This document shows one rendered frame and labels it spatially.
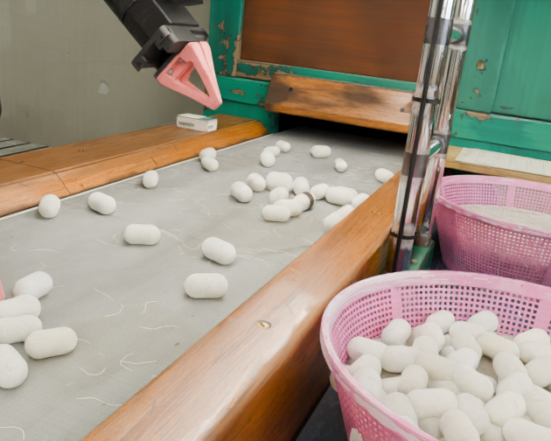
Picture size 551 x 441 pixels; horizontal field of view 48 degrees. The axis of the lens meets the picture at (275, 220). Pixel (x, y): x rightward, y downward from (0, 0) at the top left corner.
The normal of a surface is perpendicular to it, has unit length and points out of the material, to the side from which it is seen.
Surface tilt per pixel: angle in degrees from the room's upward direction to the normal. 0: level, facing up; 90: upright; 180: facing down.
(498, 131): 90
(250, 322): 0
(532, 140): 90
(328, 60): 90
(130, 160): 45
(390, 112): 66
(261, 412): 90
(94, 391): 0
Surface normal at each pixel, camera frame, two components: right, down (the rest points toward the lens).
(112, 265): 0.11, -0.95
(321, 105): -0.32, -0.14
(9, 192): 0.72, -0.52
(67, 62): -0.36, 0.26
